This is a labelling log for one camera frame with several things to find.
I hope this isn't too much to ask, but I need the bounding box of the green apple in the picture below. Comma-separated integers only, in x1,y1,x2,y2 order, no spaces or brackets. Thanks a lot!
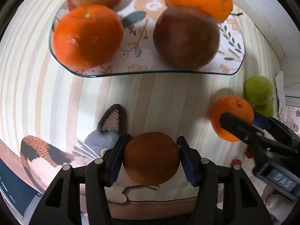
253,101,274,117
244,75,273,106

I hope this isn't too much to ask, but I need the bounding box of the small bright orange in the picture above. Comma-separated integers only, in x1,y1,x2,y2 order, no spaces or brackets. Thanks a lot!
209,95,254,142

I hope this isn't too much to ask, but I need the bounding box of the dark orange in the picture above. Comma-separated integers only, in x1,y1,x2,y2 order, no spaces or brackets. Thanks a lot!
123,132,180,186

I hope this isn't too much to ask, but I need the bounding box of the dark red apple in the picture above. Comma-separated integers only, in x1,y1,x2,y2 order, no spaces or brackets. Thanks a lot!
153,6,220,71

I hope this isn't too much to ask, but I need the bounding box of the blue cabinet front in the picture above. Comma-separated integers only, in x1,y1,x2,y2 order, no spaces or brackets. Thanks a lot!
0,160,37,216

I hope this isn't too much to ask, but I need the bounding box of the striped cat print mat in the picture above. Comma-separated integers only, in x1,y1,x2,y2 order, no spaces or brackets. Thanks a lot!
1,0,280,182

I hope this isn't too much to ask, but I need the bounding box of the floral glass fruit plate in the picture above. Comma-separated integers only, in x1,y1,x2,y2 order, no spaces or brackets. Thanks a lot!
48,0,246,78

